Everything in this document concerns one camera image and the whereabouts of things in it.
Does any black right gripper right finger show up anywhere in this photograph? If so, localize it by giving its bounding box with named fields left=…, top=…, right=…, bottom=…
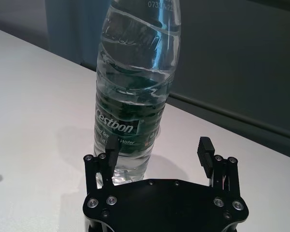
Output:
left=197, top=137, right=241, bottom=196

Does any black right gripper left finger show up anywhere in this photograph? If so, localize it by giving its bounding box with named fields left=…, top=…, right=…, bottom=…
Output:
left=83, top=134, right=119, bottom=194

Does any clear water bottle green label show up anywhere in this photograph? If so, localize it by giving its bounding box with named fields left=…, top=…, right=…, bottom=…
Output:
left=93, top=0, right=182, bottom=187

